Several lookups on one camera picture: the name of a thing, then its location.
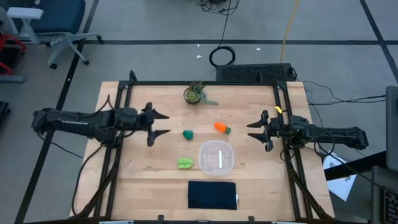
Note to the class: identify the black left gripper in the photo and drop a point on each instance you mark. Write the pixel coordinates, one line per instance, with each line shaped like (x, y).
(150, 123)

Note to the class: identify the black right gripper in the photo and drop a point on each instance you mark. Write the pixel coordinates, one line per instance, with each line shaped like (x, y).
(276, 129)

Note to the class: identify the dark green toy pepper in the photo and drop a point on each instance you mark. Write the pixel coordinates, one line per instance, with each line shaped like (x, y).
(187, 134)

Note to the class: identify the orange toy carrot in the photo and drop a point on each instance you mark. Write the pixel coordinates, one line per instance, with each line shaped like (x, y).
(220, 127)

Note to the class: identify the light green toy vegetable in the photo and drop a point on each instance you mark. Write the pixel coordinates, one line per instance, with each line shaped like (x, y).
(185, 163)

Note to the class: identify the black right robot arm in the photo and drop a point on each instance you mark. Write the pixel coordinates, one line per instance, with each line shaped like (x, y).
(329, 132)

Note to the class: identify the yellow tag on arm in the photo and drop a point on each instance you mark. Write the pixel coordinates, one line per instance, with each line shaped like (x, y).
(278, 109)

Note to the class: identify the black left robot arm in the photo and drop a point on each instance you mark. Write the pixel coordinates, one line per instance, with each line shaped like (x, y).
(77, 123)

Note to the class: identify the clear plastic tupperware container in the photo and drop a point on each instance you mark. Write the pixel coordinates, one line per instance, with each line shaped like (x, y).
(206, 166)

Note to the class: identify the potted succulent plant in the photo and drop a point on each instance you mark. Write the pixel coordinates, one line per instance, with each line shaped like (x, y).
(192, 95)

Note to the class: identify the black perforated computer case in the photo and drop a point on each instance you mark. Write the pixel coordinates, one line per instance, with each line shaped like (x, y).
(255, 73)

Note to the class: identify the folded dark navy cloth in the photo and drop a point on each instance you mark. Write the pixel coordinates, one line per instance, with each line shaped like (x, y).
(212, 195)

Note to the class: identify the white paper sheet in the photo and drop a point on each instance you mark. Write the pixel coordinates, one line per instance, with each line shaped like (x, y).
(340, 185)

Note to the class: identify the black slanted beam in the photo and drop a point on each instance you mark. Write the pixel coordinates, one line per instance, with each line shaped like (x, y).
(357, 166)

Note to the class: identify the grey equipment cabinet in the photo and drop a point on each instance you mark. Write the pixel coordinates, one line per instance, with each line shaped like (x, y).
(377, 186)

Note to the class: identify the grey monitor edge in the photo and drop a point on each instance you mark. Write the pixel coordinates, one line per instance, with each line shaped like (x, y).
(392, 124)

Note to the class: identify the blue grey office chair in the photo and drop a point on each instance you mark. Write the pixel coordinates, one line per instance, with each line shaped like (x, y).
(59, 15)

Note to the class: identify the grey flat base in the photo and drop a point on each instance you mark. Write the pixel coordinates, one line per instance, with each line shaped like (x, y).
(11, 79)

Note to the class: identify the black object at floor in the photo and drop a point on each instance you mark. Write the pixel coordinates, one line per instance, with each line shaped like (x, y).
(3, 109)

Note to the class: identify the black aluminium table frame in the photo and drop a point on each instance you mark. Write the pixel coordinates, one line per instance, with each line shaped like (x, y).
(202, 83)

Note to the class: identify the red tubular frame object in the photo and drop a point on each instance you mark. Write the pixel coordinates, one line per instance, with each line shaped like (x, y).
(14, 39)

